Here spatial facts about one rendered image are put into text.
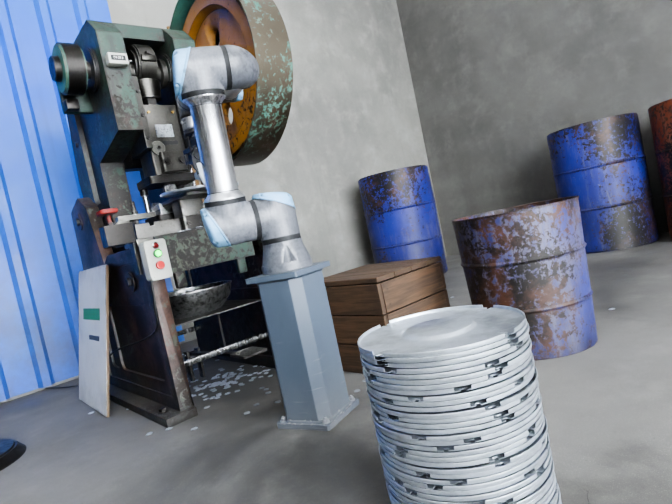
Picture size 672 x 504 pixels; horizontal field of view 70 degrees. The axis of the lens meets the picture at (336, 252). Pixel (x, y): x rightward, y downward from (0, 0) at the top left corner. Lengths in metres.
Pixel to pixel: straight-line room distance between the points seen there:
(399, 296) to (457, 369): 0.96
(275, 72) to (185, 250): 0.80
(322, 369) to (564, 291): 0.79
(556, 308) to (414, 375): 0.95
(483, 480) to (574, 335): 0.96
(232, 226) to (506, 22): 3.83
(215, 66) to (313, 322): 0.73
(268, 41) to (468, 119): 3.10
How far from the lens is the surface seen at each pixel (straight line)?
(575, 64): 4.50
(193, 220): 1.98
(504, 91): 4.75
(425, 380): 0.75
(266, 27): 2.14
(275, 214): 1.37
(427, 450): 0.80
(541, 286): 1.63
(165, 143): 2.11
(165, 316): 1.78
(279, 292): 1.37
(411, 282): 1.76
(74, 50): 2.13
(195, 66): 1.38
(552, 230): 1.62
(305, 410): 1.44
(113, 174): 2.28
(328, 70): 4.53
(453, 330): 0.83
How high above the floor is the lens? 0.55
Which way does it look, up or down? 3 degrees down
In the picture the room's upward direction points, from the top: 12 degrees counter-clockwise
